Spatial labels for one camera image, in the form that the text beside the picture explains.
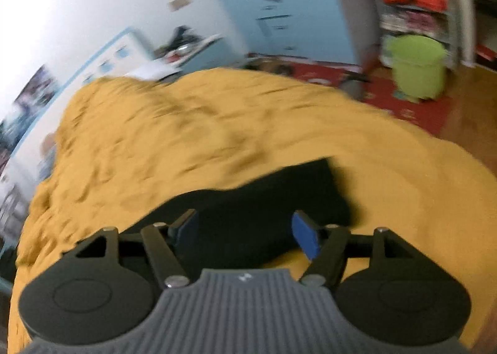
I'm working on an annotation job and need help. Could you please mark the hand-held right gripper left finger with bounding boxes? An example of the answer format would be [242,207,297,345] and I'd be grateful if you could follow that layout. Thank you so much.
[75,209,199,288]

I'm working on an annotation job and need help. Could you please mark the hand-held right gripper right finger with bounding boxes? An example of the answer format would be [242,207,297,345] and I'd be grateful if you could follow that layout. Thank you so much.
[292,210,420,288]

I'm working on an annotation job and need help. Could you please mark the black garment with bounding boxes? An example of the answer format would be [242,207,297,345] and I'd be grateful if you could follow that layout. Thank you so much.
[128,158,362,274]

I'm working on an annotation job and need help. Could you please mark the yellow blanket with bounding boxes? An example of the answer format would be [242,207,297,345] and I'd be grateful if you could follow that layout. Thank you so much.
[8,67,497,354]

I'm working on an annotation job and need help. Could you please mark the beige plush toy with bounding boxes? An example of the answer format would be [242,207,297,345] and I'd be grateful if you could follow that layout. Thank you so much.
[38,133,60,170]

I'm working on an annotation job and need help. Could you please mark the red rug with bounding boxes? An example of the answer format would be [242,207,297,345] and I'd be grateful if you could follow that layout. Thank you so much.
[248,52,456,138]

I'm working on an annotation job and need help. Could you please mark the cluttered white desk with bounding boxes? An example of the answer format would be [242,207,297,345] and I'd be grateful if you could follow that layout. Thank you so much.
[124,26,225,84]

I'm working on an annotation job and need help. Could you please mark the blue and white headboard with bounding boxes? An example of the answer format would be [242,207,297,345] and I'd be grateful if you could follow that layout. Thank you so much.
[11,26,157,168]

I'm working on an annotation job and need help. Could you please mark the green plastic bin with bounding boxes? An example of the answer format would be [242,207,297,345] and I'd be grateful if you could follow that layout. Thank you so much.
[382,35,448,103]

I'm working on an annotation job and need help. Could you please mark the blue and white wardrobe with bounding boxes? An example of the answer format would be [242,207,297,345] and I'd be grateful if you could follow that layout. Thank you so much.
[188,0,361,66]

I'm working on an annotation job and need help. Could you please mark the wall poster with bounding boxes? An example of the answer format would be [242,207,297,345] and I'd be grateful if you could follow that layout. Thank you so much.
[0,65,62,172]

